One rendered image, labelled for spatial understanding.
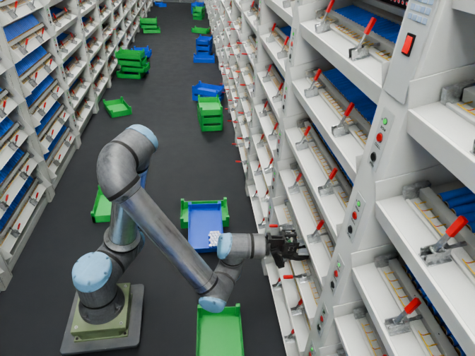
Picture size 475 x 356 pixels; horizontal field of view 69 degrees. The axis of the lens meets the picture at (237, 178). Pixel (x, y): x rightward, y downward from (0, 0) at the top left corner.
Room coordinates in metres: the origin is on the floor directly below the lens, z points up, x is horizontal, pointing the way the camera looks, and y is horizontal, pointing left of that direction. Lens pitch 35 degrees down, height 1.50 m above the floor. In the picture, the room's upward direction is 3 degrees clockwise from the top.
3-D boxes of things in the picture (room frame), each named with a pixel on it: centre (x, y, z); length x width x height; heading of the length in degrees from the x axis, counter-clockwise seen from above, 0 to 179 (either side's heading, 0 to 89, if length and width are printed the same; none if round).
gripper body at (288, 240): (0.91, -0.17, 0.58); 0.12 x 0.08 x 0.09; 98
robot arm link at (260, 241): (0.90, -0.09, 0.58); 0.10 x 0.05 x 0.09; 8
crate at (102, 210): (1.74, 0.81, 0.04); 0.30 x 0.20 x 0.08; 12
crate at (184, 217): (1.69, 0.20, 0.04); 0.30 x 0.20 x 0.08; 98
